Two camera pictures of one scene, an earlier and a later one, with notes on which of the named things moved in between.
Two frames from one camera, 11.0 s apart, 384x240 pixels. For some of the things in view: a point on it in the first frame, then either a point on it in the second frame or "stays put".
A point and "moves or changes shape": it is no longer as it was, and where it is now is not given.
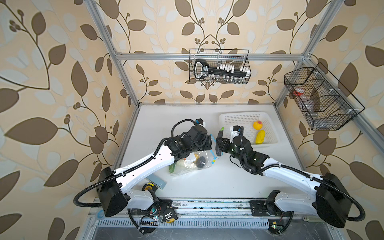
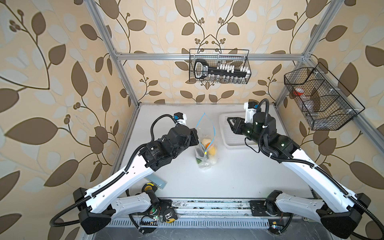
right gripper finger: x=218 y=149 -> x=234 y=123
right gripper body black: x=221 y=144 -> x=238 y=126
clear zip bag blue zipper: x=197 y=160 moves or changes shape
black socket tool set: x=221 y=72 stays put
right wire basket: x=325 y=103 stays put
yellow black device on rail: x=169 y=215 stays put
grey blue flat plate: x=157 y=180 stays put
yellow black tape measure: x=149 y=185 stays put
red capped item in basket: x=299 y=91 stays put
